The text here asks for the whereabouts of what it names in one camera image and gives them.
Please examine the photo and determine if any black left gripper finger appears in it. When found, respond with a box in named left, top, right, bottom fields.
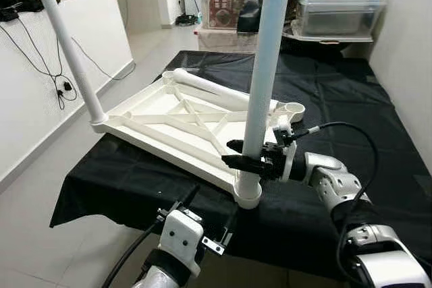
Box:
left=169, top=183, right=202, bottom=218
left=223, top=208, right=241, bottom=247

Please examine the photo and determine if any white plastic table leg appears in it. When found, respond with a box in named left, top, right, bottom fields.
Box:
left=172, top=67, right=288, bottom=115
left=236, top=0, right=292, bottom=198
left=32, top=0, right=109, bottom=127

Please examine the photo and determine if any white plastic children table top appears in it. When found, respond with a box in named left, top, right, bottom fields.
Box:
left=90, top=69, right=306, bottom=210

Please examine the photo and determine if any black table cloth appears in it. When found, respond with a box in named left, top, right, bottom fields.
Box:
left=49, top=49, right=432, bottom=282

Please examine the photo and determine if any beige quilted cover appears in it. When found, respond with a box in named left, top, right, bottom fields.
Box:
left=196, top=26, right=261, bottom=54

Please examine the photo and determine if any translucent plastic container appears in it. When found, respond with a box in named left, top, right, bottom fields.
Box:
left=296, top=0, right=387, bottom=39

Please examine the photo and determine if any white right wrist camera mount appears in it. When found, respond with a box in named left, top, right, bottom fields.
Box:
left=272, top=114, right=299, bottom=181

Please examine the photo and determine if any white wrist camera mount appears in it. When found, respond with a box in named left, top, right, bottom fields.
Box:
left=272, top=114, right=299, bottom=181
left=159, top=208, right=205, bottom=265

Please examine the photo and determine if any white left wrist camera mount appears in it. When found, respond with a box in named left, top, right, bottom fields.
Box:
left=159, top=208, right=205, bottom=265

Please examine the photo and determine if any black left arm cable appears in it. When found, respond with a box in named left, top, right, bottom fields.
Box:
left=101, top=217, right=166, bottom=288

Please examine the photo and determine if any black floor cable bundle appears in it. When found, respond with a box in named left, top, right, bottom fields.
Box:
left=175, top=13, right=198, bottom=27

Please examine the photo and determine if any long black wall cable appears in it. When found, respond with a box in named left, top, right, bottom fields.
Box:
left=71, top=35, right=136, bottom=81

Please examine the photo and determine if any looped black wall cable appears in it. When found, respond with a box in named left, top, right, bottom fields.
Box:
left=0, top=18, right=78, bottom=110

